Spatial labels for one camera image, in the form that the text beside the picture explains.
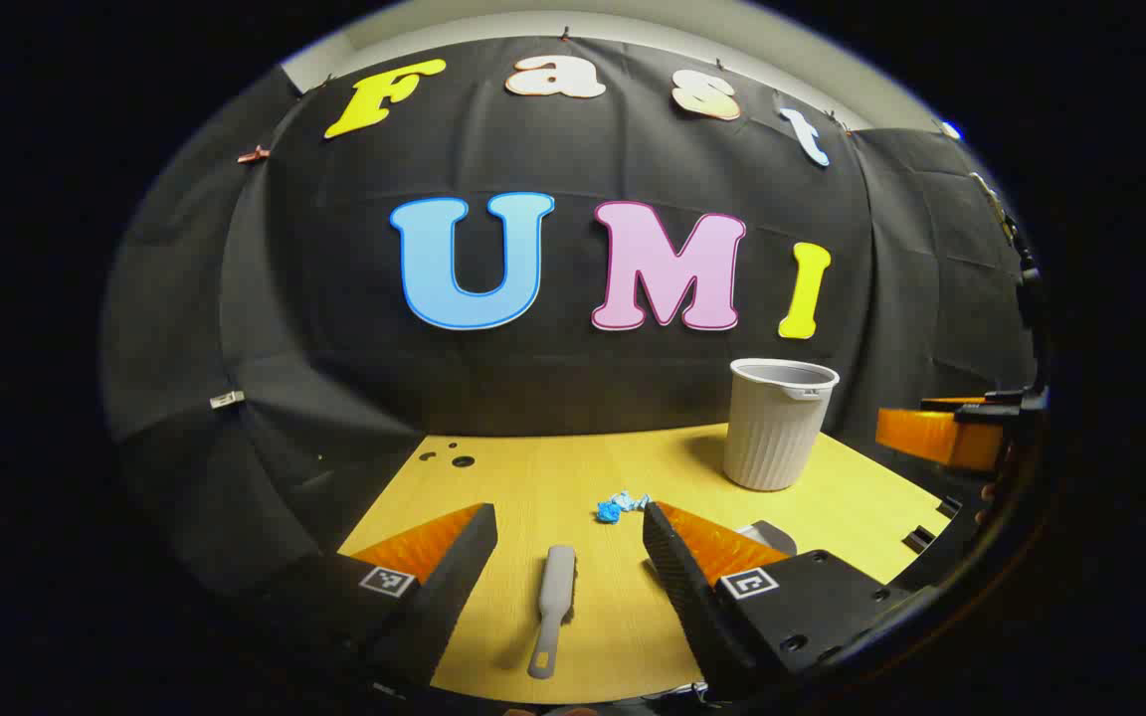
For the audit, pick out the red clip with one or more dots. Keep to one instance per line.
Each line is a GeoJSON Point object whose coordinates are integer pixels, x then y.
{"type": "Point", "coordinates": [253, 155]}

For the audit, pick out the small grey broom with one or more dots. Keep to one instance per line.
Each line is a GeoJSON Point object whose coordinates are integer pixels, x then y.
{"type": "Point", "coordinates": [555, 587]}

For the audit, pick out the wooden desktop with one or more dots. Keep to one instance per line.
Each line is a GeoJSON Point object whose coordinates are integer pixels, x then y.
{"type": "Point", "coordinates": [553, 487]}

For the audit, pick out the silver metal clip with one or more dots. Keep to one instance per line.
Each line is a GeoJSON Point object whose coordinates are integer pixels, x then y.
{"type": "Point", "coordinates": [227, 399]}

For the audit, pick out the white ribbed garbage bin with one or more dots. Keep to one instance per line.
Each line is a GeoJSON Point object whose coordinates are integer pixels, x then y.
{"type": "Point", "coordinates": [777, 428]}

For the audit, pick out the light blue paper trash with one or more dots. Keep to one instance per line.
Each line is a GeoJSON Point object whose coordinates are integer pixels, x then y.
{"type": "Point", "coordinates": [635, 500]}

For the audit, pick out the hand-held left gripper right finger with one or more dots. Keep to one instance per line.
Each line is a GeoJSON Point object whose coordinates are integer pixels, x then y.
{"type": "Point", "coordinates": [677, 577]}

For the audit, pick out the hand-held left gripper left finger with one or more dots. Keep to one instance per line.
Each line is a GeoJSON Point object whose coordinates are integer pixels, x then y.
{"type": "Point", "coordinates": [454, 577]}

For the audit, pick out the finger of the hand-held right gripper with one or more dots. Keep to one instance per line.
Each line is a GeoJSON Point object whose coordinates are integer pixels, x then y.
{"type": "Point", "coordinates": [936, 436]}

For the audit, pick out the grey dustpan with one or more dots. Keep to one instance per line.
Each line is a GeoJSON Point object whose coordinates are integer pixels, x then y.
{"type": "Point", "coordinates": [772, 537]}

